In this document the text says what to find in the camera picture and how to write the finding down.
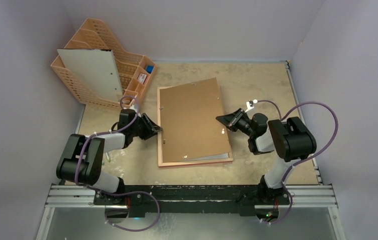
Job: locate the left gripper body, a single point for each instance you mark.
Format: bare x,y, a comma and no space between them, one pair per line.
142,127

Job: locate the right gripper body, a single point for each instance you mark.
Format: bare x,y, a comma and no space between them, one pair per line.
238,119

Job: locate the pink picture frame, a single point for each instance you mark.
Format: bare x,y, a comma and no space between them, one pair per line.
192,126

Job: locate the brown cardboard backing board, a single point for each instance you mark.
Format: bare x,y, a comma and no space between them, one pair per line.
192,119

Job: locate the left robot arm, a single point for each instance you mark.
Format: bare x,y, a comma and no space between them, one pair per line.
82,157

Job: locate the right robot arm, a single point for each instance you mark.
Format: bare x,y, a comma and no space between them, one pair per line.
290,139

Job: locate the white red small box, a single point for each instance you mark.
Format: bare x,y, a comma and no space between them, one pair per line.
142,77

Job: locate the orange plastic file organizer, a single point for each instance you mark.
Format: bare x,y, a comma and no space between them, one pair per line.
95,34

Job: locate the blue item in organizer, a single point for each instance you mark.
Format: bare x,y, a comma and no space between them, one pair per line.
149,68

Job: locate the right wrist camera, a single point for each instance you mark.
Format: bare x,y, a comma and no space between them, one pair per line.
250,104

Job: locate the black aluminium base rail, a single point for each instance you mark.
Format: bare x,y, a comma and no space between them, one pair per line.
243,200

